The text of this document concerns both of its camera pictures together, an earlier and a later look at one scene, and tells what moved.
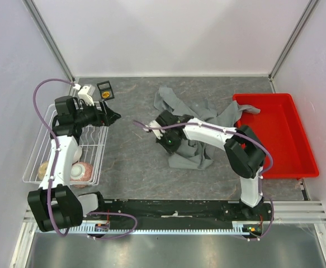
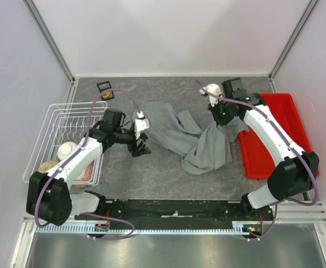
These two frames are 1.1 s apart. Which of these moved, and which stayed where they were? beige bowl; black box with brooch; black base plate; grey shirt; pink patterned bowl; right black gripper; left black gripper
Moved: grey shirt; left black gripper; right black gripper
Stayed: black box with brooch; beige bowl; pink patterned bowl; black base plate
